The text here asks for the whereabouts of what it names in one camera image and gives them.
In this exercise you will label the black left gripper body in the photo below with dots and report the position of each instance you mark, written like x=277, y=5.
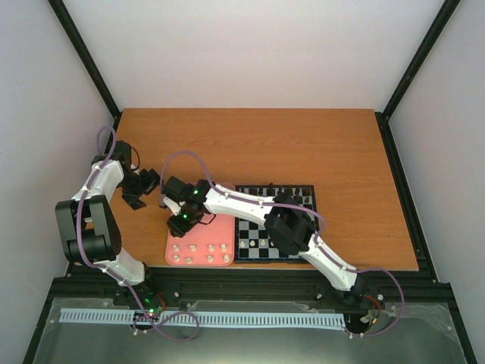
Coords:
x=138, y=186

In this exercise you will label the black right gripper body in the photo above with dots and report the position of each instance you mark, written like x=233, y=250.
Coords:
x=187, y=223

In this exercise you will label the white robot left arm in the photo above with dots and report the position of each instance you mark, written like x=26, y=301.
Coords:
x=87, y=226

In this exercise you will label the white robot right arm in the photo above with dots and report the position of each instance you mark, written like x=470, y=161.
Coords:
x=289, y=227

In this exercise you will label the pink plastic tray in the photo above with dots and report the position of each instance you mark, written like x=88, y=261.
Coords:
x=214, y=229

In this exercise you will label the black white chessboard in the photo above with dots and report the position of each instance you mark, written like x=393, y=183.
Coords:
x=246, y=230

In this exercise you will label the light blue cable duct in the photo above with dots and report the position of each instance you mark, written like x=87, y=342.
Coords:
x=330, y=321

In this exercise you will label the left black frame post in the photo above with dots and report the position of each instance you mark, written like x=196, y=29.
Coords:
x=73, y=34

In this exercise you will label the black frame post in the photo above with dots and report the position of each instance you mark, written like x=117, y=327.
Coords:
x=433, y=33
x=73, y=34

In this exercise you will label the right black frame post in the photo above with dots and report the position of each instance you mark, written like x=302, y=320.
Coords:
x=433, y=33

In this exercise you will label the black aluminium frame rail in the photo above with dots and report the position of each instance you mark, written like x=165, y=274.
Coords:
x=181, y=286

